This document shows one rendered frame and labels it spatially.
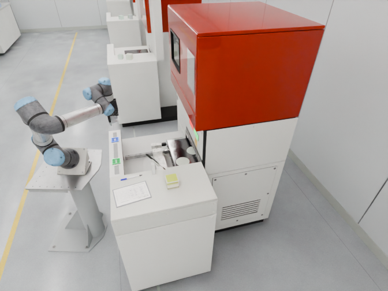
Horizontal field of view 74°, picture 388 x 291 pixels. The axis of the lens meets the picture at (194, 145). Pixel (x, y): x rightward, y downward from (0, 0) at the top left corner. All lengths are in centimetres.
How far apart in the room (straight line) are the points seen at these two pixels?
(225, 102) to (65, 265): 192
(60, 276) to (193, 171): 147
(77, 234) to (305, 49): 240
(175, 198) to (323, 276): 153
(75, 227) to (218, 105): 185
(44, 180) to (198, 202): 114
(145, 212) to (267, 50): 113
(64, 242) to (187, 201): 150
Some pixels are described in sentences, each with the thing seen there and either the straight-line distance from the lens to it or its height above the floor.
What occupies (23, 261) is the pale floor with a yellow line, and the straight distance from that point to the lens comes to 283.
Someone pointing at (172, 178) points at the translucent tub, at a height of 103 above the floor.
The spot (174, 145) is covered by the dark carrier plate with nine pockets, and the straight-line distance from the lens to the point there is 206.
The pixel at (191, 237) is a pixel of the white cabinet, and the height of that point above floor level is 63.
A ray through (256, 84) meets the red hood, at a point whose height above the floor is 151.
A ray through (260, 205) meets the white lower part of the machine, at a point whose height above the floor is 31.
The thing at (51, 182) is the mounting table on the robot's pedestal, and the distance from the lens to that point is 210.
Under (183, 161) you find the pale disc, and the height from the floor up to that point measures 90.
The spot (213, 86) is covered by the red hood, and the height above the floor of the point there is 152.
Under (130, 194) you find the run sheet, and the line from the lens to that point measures 163.
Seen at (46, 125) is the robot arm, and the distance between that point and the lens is 155.
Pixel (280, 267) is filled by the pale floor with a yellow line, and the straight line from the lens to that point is 254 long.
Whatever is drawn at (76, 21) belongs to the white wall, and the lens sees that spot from 967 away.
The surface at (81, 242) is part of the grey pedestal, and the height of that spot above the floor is 1.
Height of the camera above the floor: 216
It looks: 38 degrees down
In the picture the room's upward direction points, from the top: 1 degrees clockwise
